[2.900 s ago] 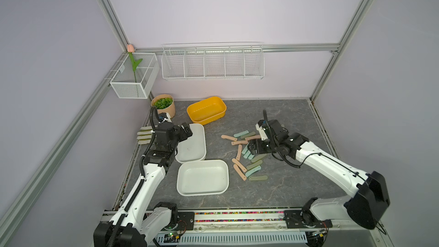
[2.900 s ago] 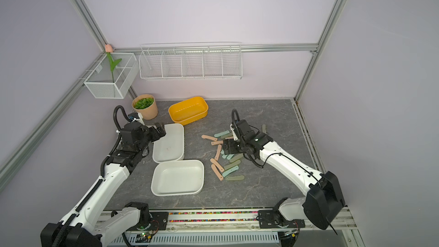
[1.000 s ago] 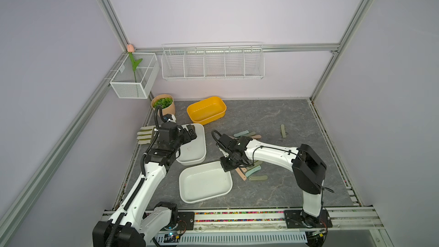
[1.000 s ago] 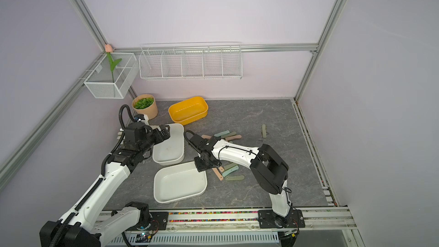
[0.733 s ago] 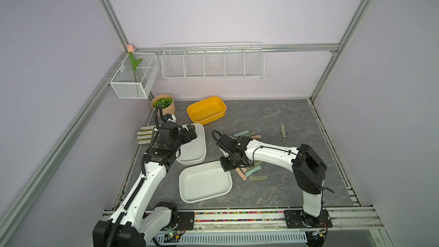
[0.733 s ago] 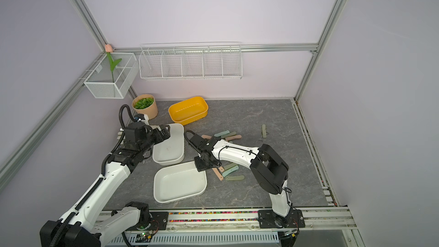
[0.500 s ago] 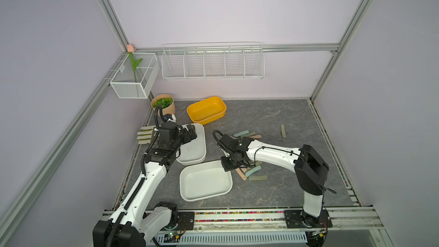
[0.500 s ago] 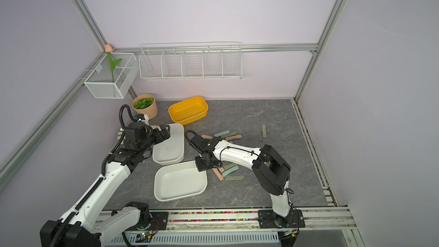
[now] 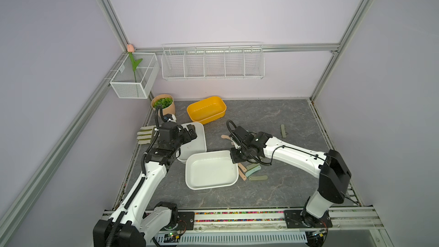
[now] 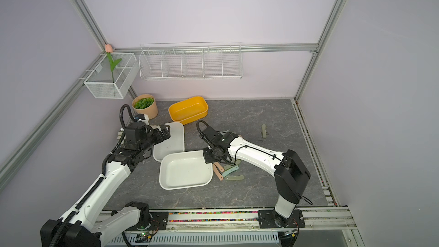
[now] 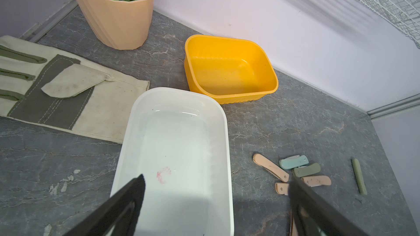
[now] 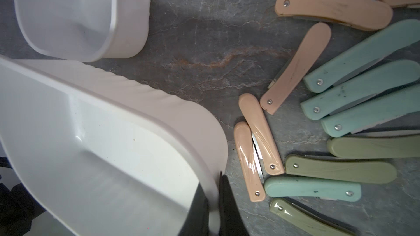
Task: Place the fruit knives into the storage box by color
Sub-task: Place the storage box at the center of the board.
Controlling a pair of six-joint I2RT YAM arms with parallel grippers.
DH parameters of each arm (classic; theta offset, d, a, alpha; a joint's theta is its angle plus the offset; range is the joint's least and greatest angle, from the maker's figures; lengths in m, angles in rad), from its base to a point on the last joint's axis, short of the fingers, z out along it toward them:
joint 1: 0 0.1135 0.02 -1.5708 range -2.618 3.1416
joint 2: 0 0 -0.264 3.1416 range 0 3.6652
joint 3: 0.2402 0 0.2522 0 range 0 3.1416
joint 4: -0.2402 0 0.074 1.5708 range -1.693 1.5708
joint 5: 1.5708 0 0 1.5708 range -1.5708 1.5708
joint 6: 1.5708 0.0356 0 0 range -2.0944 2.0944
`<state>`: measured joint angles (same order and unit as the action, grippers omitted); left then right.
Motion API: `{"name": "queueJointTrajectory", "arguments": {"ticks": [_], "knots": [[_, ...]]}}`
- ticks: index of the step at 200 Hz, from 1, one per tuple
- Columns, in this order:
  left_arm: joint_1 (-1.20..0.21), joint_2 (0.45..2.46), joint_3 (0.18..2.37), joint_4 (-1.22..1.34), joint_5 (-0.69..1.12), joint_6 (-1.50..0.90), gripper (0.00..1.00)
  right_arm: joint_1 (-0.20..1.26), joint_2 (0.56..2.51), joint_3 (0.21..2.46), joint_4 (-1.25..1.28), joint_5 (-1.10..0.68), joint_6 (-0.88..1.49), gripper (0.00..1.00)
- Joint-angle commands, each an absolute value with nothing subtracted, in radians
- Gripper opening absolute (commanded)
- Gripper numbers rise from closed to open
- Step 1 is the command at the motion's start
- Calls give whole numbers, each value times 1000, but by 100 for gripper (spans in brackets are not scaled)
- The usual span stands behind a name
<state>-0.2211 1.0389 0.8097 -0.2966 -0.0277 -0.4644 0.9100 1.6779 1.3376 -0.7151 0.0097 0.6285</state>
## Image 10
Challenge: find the olive knife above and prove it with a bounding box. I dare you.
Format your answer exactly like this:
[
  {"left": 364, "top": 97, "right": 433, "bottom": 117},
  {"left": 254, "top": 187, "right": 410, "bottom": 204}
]
[
  {"left": 225, "top": 175, "right": 245, "bottom": 181},
  {"left": 223, "top": 160, "right": 241, "bottom": 170}
]

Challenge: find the white basin with knives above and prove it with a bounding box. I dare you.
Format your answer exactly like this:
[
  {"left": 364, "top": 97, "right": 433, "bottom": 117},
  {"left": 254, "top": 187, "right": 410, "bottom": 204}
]
[{"left": 159, "top": 150, "right": 213, "bottom": 191}]

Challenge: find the olive knife apart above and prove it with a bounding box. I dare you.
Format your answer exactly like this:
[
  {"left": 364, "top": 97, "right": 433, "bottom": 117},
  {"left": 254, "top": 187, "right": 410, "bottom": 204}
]
[{"left": 262, "top": 124, "right": 267, "bottom": 138}]

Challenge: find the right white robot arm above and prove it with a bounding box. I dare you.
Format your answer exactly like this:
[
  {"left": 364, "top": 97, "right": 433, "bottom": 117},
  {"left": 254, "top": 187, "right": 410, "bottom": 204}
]
[{"left": 196, "top": 120, "right": 312, "bottom": 221}]

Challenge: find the white basin near left arm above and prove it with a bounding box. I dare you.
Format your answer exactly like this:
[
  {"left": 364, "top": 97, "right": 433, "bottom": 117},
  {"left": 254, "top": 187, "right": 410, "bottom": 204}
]
[{"left": 153, "top": 122, "right": 185, "bottom": 162}]

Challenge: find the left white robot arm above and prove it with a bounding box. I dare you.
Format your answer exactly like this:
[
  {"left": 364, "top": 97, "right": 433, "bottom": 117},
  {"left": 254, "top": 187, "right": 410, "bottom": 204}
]
[{"left": 40, "top": 104, "right": 171, "bottom": 247}]

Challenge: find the peach knife lower middle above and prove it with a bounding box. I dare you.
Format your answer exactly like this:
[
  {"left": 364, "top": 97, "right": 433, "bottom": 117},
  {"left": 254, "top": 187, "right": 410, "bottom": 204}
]
[{"left": 214, "top": 162, "right": 225, "bottom": 173}]

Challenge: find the beige green work glove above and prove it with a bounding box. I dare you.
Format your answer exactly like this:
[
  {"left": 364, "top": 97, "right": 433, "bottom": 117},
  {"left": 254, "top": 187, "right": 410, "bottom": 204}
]
[{"left": 117, "top": 128, "right": 126, "bottom": 141}]

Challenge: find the mint knife bottom of pile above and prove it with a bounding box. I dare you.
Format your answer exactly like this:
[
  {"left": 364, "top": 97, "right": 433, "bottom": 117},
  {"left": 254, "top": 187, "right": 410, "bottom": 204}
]
[{"left": 222, "top": 165, "right": 239, "bottom": 177}]

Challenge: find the peach knife bottom of pile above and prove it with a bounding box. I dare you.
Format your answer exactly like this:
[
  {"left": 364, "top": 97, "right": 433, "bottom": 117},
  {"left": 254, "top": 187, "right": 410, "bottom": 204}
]
[{"left": 212, "top": 164, "right": 224, "bottom": 181}]

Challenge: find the peach plastic plant pot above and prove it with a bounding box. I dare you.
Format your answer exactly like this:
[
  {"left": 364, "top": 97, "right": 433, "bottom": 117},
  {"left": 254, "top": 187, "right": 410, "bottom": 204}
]
[{"left": 132, "top": 94, "right": 158, "bottom": 120}]

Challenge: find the green artificial plant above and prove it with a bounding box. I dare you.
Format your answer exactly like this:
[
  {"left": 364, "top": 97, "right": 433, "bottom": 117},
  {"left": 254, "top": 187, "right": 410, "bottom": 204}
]
[{"left": 134, "top": 97, "right": 154, "bottom": 110}]

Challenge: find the yellow plastic basin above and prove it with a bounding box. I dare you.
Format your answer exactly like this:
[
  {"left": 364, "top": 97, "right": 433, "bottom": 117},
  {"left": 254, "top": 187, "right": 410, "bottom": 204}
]
[{"left": 168, "top": 96, "right": 209, "bottom": 125}]

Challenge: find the small white mesh basket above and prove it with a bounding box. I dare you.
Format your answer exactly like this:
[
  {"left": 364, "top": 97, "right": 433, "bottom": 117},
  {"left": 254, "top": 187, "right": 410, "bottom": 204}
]
[{"left": 84, "top": 53, "right": 139, "bottom": 99}]

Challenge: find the artificial pink tulip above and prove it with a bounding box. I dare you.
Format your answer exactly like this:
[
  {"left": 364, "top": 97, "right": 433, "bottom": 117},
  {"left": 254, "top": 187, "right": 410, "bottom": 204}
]
[{"left": 105, "top": 44, "right": 122, "bottom": 82}]

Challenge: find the white wire wall shelf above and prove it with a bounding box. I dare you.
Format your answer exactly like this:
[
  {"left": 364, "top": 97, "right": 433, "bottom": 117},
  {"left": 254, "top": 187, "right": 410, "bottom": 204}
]
[{"left": 138, "top": 42, "right": 243, "bottom": 80}]

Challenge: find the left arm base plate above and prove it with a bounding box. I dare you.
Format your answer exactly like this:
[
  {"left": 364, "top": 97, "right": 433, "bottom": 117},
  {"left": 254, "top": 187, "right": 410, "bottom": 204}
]
[{"left": 126, "top": 211, "right": 169, "bottom": 232}]

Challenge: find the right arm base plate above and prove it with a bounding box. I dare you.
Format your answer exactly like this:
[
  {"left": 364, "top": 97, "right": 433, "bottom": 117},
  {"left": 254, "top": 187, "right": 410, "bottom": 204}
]
[{"left": 258, "top": 209, "right": 305, "bottom": 229}]

